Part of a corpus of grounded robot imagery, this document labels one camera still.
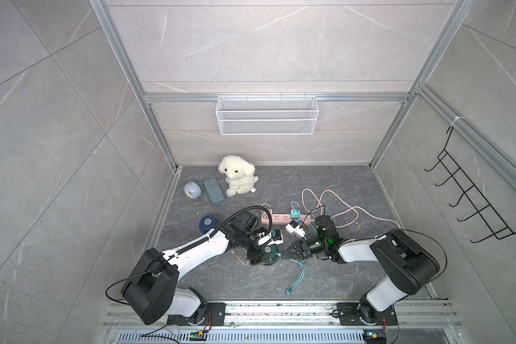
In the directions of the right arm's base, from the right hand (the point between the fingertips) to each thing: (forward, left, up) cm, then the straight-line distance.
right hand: (285, 258), depth 77 cm
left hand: (+5, +5, -1) cm, 7 cm away
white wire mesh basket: (+62, +5, +21) cm, 65 cm away
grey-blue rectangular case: (+36, +33, -6) cm, 49 cm away
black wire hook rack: (+1, -60, +21) cm, 64 cm away
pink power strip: (+20, -1, -7) cm, 22 cm away
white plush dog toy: (+37, +18, +7) cm, 42 cm away
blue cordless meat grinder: (+14, +31, +2) cm, 34 cm away
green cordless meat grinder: (+3, +5, +1) cm, 6 cm away
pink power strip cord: (+28, -34, -9) cm, 45 cm away
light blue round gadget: (+35, +42, -2) cm, 54 cm away
